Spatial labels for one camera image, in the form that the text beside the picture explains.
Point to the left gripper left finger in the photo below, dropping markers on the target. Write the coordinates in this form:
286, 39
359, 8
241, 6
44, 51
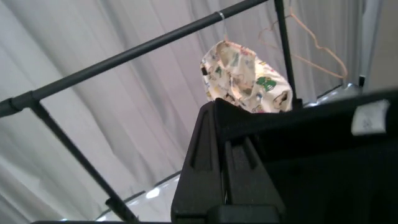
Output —
199, 186

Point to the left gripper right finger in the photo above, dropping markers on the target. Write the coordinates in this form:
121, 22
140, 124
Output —
248, 186

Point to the black garment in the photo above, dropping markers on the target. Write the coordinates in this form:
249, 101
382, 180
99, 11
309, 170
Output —
326, 161

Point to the cream printed garment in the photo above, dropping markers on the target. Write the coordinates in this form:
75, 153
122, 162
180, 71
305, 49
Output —
245, 77

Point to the pink clothes hanger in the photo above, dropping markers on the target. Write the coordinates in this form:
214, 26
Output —
221, 15
346, 72

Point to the black clothes rack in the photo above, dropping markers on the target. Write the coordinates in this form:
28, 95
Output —
124, 56

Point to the white curtain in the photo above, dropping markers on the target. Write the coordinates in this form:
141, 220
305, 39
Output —
124, 118

